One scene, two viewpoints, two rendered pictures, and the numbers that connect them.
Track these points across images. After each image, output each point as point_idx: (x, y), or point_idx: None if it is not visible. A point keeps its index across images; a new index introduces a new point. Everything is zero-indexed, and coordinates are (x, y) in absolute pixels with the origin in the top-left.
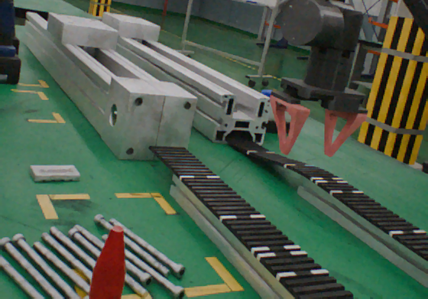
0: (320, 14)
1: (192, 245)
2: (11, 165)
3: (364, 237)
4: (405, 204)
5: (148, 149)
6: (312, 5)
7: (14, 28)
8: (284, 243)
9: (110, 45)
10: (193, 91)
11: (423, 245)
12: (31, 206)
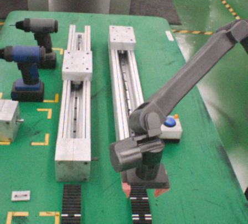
0: (119, 164)
1: None
2: (8, 187)
3: None
4: (194, 222)
5: (69, 178)
6: (117, 157)
7: (38, 76)
8: None
9: (88, 79)
10: (117, 124)
11: None
12: (3, 219)
